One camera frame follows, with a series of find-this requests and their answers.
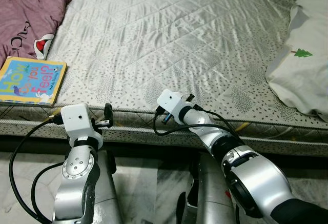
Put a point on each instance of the purple printed blanket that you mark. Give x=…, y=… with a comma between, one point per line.
x=25, y=14

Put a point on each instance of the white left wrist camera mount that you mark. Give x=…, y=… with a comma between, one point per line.
x=77, y=117

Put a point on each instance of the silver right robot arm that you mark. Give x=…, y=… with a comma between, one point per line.
x=256, y=178

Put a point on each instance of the blue yellow children's book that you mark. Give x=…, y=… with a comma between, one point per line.
x=31, y=80

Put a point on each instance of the white quilted mattress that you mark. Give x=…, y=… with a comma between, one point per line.
x=179, y=39

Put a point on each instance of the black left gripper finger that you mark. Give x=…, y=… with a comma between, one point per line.
x=108, y=114

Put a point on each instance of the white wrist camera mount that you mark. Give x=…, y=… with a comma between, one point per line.
x=171, y=102
x=77, y=117

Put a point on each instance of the silver robot right leg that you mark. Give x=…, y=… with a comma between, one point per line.
x=207, y=193

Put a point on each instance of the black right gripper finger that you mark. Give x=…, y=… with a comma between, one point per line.
x=190, y=97

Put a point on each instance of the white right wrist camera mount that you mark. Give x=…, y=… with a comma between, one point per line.
x=171, y=102

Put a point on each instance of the white pillow with tree print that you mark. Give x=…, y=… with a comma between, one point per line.
x=302, y=75

